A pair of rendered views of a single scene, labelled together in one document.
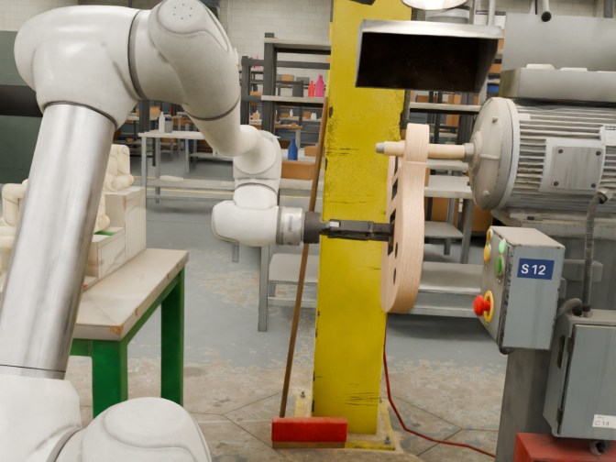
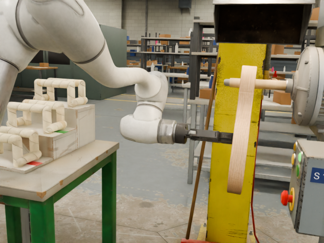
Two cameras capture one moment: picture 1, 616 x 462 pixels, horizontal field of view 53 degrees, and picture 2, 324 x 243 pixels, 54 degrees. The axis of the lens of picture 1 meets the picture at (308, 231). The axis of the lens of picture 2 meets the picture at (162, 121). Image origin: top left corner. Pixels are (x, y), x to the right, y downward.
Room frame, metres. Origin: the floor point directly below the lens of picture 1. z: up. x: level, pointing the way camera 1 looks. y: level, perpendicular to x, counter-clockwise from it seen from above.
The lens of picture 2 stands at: (0.30, -0.20, 1.34)
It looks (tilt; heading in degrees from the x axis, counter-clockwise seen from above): 12 degrees down; 14
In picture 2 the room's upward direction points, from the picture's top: 2 degrees clockwise
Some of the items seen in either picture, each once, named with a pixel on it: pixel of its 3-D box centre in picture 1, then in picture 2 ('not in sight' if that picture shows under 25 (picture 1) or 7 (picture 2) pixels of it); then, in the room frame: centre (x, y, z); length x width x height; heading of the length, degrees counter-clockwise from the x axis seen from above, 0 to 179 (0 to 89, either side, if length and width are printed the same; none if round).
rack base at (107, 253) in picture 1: (56, 249); (37, 139); (1.40, 0.59, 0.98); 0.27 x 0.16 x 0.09; 87
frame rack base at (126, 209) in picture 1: (84, 220); (60, 123); (1.55, 0.58, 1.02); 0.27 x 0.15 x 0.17; 87
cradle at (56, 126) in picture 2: (94, 225); (56, 126); (1.39, 0.49, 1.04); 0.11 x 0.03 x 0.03; 177
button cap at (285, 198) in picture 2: (484, 305); (289, 198); (1.14, -0.35, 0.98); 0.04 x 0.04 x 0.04; 89
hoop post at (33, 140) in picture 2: not in sight; (34, 146); (1.27, 0.51, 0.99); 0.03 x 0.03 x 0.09
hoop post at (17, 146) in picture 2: not in sight; (17, 153); (1.19, 0.52, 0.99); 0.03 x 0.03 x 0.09
